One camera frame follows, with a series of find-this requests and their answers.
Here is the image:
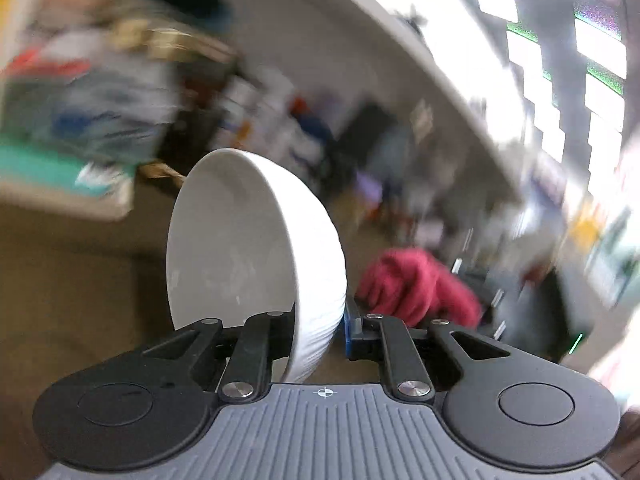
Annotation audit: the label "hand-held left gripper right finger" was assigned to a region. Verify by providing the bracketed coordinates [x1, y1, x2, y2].
[344, 300, 511, 402]

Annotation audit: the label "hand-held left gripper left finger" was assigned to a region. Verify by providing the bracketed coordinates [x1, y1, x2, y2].
[142, 311, 296, 402]

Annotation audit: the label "pink terry cloth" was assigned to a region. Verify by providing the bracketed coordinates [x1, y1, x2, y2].
[356, 247, 484, 332]

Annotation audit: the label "white ceramic bowl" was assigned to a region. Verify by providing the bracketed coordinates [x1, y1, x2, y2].
[166, 148, 347, 385]

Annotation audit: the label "purple object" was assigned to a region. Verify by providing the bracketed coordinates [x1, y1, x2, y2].
[354, 171, 385, 207]

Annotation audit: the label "black box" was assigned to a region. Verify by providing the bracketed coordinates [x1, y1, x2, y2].
[339, 104, 402, 173]

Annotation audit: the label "ceiling light panels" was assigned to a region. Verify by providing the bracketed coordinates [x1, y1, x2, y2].
[472, 0, 630, 198]

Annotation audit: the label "teal book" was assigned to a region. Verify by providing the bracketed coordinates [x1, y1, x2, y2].
[0, 142, 136, 222]

